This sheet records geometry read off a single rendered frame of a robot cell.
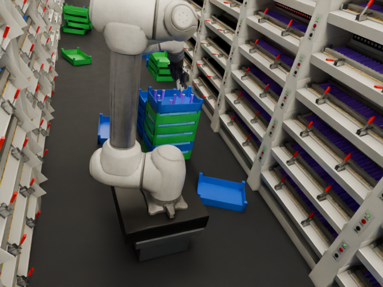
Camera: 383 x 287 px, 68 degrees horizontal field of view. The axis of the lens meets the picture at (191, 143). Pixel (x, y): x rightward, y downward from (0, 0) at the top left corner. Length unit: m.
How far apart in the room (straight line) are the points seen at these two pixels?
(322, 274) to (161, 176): 0.92
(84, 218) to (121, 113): 0.75
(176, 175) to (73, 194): 0.76
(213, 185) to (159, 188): 0.74
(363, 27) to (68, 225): 1.59
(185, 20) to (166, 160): 0.54
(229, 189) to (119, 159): 0.97
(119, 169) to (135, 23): 0.55
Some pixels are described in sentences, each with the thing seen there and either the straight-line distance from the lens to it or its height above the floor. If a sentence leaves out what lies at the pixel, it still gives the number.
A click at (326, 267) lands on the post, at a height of 0.14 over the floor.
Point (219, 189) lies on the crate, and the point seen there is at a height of 0.00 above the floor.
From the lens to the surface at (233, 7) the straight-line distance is 2.36.
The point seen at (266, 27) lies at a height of 0.93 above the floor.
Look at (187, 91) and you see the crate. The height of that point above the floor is 0.44.
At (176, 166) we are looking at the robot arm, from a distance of 1.16.
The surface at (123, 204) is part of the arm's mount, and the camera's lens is 1.32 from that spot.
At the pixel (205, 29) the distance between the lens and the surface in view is 2.80.
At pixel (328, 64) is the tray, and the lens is 1.48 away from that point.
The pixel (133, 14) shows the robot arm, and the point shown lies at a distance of 0.91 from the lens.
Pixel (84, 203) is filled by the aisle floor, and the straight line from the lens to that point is 1.70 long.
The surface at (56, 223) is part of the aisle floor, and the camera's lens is 1.63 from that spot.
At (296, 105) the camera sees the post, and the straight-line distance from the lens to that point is 1.68.
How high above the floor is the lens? 1.25
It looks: 34 degrees down
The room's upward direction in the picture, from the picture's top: 13 degrees clockwise
